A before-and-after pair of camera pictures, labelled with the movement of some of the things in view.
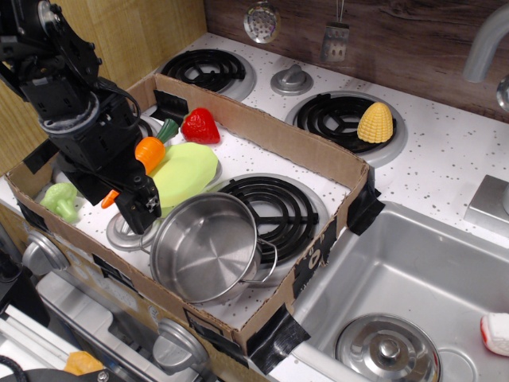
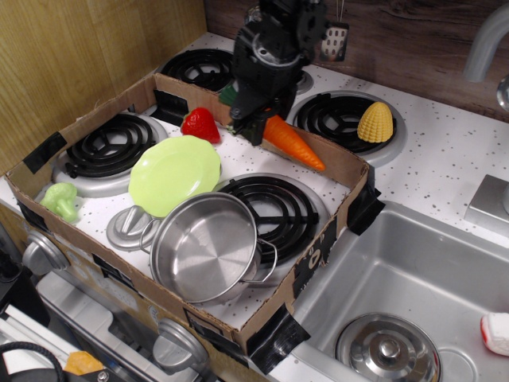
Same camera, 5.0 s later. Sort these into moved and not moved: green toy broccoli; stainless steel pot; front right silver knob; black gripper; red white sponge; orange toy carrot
Moved: orange toy carrot; black gripper
Not moved: stainless steel pot; red white sponge; front right silver knob; green toy broccoli
